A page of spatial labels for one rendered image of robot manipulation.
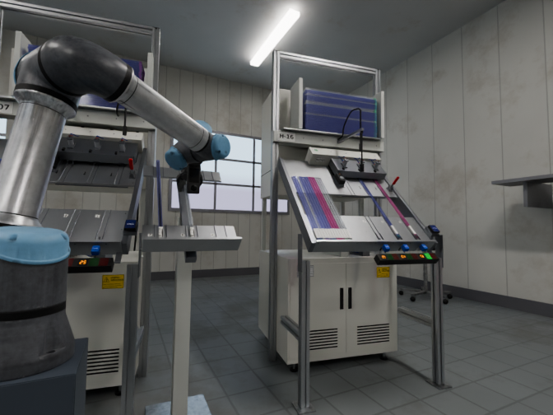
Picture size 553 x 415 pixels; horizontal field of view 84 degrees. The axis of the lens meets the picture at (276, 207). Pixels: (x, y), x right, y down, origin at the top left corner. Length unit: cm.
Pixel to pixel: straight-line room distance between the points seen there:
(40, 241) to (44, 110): 31
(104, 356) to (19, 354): 107
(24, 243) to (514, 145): 394
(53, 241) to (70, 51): 38
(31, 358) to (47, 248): 17
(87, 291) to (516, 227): 369
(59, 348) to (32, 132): 43
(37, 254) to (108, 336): 108
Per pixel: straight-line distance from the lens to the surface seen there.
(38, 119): 84
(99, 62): 79
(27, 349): 66
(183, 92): 531
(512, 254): 396
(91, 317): 168
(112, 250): 132
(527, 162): 394
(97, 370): 174
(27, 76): 87
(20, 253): 65
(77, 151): 174
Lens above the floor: 79
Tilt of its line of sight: 4 degrees up
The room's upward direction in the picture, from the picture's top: 1 degrees clockwise
